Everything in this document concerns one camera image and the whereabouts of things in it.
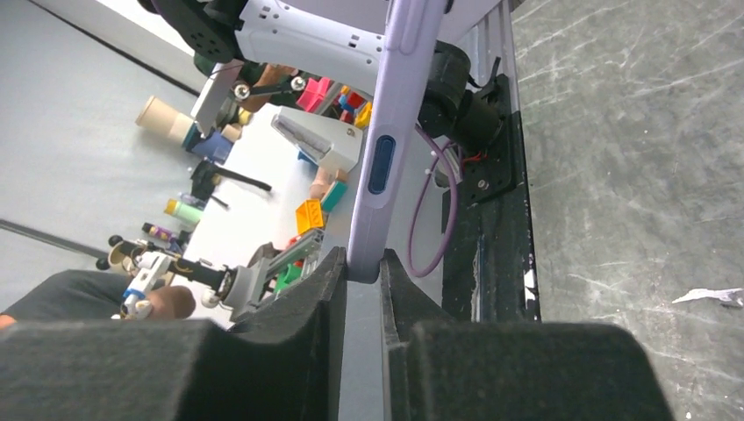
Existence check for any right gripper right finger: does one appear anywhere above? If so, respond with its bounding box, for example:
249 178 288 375
380 249 673 420

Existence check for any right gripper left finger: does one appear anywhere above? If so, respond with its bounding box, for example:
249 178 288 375
1 247 347 420

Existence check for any lilac phone case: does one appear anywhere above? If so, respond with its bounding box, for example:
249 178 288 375
347 0 447 284

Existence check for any blue smartphone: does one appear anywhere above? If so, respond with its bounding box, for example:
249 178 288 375
368 135 396 195

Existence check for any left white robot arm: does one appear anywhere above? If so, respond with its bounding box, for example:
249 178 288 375
141 1 455 132

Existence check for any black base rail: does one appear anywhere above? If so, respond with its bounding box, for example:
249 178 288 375
441 75 540 322

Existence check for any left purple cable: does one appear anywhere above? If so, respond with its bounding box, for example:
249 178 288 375
405 125 463 279

